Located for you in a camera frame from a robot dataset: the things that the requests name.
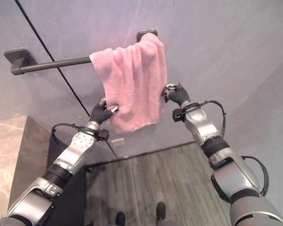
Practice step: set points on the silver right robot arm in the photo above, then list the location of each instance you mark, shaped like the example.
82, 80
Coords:
226, 171

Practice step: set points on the pink towel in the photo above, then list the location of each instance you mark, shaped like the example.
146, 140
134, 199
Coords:
134, 84

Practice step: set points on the beige marble counter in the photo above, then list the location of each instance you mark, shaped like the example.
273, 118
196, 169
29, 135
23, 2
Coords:
7, 160

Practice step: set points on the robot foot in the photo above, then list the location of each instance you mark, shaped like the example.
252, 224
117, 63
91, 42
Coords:
160, 210
120, 219

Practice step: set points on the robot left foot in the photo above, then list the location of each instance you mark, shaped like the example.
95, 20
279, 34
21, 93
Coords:
120, 219

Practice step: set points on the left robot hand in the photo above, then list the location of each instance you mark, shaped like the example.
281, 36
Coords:
99, 114

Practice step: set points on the dark grey towel bar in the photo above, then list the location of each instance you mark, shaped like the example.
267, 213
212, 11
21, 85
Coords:
38, 62

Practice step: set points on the black waste bin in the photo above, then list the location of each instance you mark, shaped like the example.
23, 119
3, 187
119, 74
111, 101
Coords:
61, 143

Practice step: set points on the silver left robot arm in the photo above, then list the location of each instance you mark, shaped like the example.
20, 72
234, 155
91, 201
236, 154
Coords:
61, 169

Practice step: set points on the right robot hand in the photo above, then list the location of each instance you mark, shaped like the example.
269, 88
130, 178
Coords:
178, 94

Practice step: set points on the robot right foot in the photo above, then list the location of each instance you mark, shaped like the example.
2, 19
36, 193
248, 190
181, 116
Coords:
160, 210

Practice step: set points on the small grey wall plate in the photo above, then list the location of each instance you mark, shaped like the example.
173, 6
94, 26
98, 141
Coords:
118, 142

